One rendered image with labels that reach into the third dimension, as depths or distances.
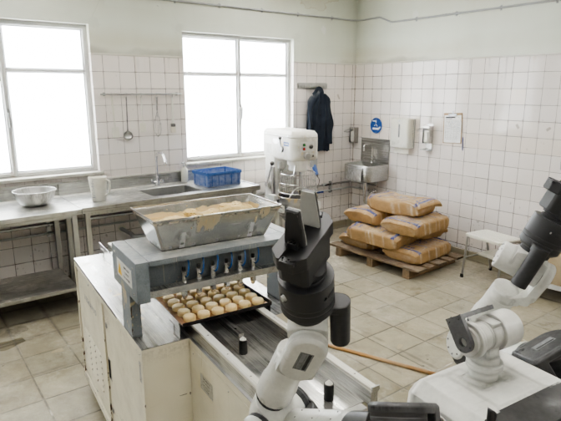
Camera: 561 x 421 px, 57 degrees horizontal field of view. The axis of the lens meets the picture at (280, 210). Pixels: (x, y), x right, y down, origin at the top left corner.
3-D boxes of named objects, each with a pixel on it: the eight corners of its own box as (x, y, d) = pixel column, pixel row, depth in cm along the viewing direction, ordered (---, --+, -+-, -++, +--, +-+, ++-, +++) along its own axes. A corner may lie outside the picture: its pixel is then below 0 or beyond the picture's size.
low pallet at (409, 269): (329, 252, 579) (329, 243, 576) (376, 240, 628) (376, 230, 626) (417, 282, 488) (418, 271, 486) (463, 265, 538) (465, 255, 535)
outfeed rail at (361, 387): (154, 245, 322) (154, 234, 321) (159, 244, 324) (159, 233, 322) (371, 408, 157) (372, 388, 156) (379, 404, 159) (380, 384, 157)
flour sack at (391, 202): (361, 209, 555) (362, 194, 551) (385, 203, 583) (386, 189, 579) (420, 220, 504) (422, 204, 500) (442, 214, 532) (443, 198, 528)
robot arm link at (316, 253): (250, 251, 72) (259, 310, 79) (312, 271, 68) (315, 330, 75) (292, 203, 81) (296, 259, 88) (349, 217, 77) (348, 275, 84)
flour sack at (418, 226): (414, 240, 488) (415, 224, 485) (378, 232, 519) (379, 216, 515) (452, 228, 535) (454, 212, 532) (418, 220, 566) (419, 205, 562)
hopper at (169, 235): (132, 240, 213) (129, 207, 210) (250, 221, 242) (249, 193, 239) (154, 258, 190) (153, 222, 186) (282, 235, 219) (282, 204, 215)
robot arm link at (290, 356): (297, 294, 86) (275, 342, 94) (294, 337, 79) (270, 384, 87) (334, 304, 87) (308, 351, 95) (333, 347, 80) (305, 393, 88)
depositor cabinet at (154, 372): (86, 388, 316) (73, 257, 297) (194, 356, 353) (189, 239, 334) (154, 535, 211) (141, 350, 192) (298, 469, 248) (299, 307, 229)
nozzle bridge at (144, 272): (116, 318, 219) (110, 241, 211) (263, 285, 256) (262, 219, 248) (140, 350, 191) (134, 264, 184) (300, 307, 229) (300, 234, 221)
